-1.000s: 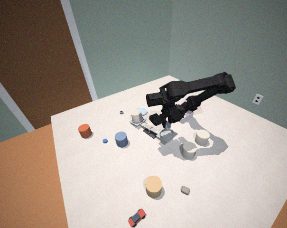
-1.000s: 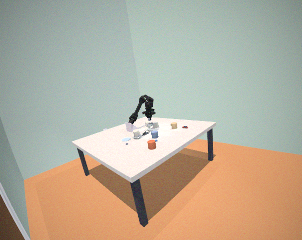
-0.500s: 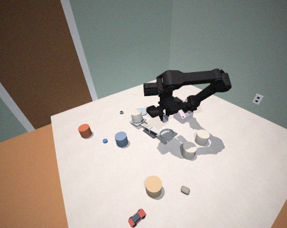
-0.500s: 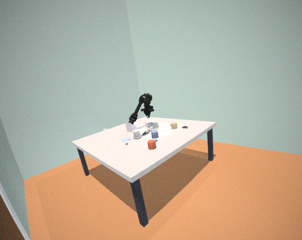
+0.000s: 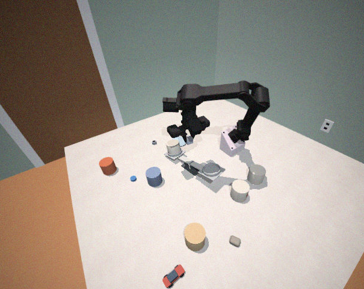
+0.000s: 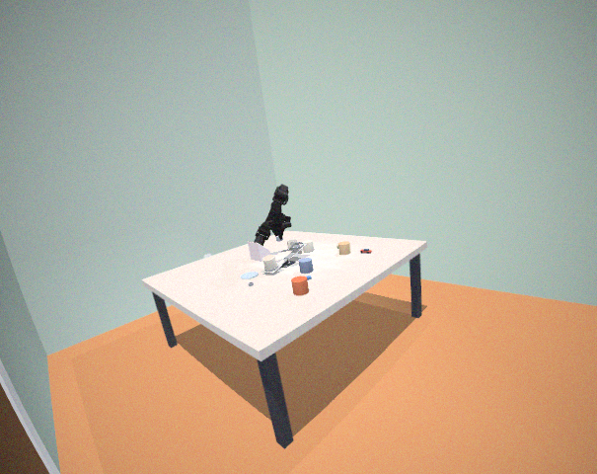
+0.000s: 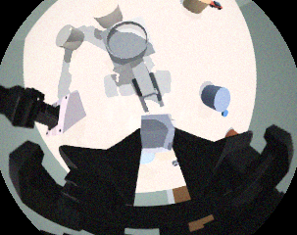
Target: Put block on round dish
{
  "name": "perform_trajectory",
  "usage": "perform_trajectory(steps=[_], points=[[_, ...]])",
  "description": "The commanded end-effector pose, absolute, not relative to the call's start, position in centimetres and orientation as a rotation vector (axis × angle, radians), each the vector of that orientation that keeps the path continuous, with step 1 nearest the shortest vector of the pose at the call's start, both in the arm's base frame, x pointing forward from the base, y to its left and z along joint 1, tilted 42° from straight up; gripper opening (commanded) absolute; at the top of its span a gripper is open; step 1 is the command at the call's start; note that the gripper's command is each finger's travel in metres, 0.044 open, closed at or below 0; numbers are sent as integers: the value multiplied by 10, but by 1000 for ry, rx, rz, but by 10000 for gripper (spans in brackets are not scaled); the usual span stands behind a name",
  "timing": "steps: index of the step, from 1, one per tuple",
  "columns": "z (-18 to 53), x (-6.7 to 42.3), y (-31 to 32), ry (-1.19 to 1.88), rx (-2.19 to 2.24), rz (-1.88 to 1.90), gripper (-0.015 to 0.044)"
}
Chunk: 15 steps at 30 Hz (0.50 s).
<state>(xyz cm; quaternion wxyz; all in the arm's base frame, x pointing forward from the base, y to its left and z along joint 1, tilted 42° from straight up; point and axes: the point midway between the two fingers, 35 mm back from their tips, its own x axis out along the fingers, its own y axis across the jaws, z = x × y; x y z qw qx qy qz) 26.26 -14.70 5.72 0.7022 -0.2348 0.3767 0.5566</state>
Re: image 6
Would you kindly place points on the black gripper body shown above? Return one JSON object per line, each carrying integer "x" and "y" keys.
{"x": 277, "y": 221}

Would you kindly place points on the tan cylinder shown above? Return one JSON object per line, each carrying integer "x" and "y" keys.
{"x": 344, "y": 248}

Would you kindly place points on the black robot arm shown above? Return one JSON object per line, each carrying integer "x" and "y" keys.
{"x": 280, "y": 198}

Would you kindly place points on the brown cylinder with orange top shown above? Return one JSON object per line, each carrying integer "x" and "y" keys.
{"x": 300, "y": 286}

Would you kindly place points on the grey balance beam with pans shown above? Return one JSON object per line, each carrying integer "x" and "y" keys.
{"x": 284, "y": 263}

